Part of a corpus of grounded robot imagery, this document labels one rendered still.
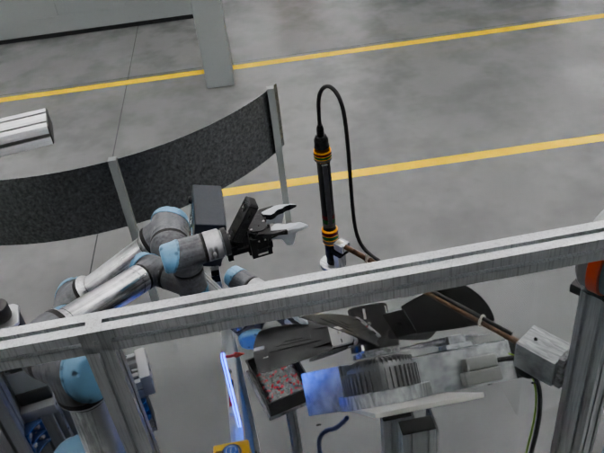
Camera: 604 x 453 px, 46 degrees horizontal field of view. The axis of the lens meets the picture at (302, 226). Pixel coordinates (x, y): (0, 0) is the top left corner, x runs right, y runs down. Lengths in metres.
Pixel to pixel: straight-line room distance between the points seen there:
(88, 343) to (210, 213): 1.59
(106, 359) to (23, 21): 7.24
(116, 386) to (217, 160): 2.84
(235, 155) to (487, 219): 1.60
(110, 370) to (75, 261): 3.60
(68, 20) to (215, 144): 4.47
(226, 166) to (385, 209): 1.17
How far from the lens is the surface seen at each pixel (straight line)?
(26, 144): 1.62
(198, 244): 1.73
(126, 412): 1.14
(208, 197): 2.65
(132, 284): 1.80
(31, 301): 4.48
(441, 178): 4.85
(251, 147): 3.99
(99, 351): 1.03
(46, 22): 8.12
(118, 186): 3.66
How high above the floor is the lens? 2.71
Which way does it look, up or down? 37 degrees down
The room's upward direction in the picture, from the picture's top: 7 degrees counter-clockwise
